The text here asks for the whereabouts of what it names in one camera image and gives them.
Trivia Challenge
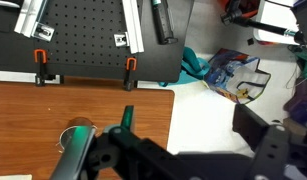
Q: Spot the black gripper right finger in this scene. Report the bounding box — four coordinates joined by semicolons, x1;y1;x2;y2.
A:
232;103;307;180

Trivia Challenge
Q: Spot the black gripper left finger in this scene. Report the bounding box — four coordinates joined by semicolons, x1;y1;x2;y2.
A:
48;105;180;180

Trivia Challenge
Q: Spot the small steel pot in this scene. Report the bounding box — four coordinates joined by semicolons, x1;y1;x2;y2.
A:
54;117;98;154

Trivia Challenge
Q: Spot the purple bag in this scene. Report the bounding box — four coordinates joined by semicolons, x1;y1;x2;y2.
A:
282;78;307;128

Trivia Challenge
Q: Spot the blue printed shopping bag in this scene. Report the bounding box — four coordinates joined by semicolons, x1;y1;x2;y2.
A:
203;49;272;106

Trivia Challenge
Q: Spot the cream paper strip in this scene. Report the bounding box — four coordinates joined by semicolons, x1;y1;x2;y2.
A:
0;174;32;180

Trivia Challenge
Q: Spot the orange black bar clamp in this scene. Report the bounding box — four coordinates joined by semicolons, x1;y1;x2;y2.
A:
33;49;65;88
122;57;139;93

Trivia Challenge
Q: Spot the white side table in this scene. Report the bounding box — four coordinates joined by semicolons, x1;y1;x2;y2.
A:
252;0;302;47

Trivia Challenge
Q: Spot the red orange bundle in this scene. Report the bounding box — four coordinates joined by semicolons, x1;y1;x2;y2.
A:
217;0;262;19

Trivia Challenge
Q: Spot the black ribbed bar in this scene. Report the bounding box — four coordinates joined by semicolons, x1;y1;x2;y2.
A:
151;0;179;46

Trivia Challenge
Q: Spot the teal fabric strap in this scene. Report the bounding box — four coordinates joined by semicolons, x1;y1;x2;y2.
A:
158;47;211;88

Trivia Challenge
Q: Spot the green cable bundle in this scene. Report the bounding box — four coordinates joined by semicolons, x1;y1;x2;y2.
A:
287;44;307;83

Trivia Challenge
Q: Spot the black camera tripod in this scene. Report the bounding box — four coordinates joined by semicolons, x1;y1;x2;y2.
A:
221;0;307;46

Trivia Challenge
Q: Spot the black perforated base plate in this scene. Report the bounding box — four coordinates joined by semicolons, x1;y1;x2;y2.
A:
0;0;196;84

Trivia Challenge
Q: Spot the aluminium extrusion rail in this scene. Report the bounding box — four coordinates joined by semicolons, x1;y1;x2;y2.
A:
14;0;56;43
113;0;146;55

